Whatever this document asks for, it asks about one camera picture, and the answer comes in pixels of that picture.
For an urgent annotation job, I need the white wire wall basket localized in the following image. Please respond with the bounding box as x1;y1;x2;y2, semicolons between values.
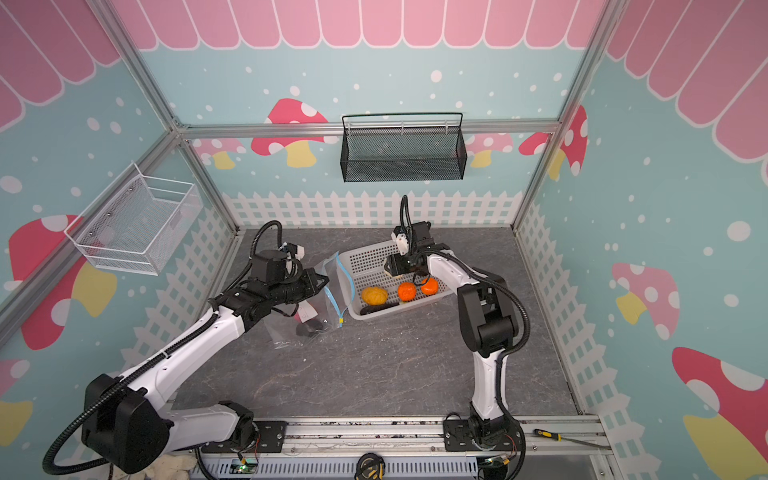
64;164;203;276

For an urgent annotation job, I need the orange tangerine left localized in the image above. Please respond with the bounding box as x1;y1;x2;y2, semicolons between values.
397;282;417;302

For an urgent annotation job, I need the clear zip top bag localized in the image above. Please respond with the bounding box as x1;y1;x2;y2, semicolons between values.
262;252;356;349

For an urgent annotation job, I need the black square pad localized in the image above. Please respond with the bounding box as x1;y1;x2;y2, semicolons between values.
478;269;502;288

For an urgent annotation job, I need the orange tangerine right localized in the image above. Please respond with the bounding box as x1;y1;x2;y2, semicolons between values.
420;277;440;296

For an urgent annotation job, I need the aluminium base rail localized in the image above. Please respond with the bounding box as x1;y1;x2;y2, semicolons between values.
197;415;613;460

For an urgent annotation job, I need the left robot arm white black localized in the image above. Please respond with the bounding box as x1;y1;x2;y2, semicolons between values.
42;220;329;476

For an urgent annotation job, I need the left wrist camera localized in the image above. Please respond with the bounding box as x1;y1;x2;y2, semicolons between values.
280;242;305;260

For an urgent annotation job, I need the beige cloth rag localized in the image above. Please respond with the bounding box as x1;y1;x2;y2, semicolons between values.
113;454;197;480

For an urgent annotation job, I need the yellow food piece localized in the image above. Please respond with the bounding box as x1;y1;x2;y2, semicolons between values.
361;287;389;306

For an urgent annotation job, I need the pink food ball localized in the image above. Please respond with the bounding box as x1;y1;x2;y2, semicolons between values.
296;301;318;323

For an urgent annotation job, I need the orange tangerine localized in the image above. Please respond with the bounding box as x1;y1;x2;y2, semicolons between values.
397;282;417;302
420;277;440;296

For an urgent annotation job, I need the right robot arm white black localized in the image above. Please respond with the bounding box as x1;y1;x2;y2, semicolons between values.
384;217;531;453

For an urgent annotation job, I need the white plastic basket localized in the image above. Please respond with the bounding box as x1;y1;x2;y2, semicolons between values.
337;240;452;320

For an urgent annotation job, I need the black wire wall basket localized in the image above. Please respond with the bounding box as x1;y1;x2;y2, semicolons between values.
340;112;468;183

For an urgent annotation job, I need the yellow handled screwdriver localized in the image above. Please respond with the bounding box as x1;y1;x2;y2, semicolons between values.
533;429;611;450

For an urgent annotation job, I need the black long food stick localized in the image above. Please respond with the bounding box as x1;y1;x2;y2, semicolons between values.
360;303;399;316

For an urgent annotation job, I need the dark food piece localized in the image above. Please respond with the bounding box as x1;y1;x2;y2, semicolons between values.
296;319;326;338

